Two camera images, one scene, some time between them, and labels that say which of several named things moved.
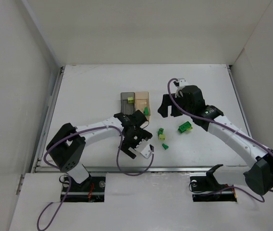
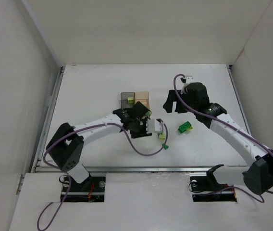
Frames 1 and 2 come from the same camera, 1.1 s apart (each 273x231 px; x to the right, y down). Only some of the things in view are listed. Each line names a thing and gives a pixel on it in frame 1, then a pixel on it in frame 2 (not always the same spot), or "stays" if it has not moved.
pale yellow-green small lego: (162, 137) stays
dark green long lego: (182, 127) stays
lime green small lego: (130, 100) stays
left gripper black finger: (125, 149) -> (138, 133)
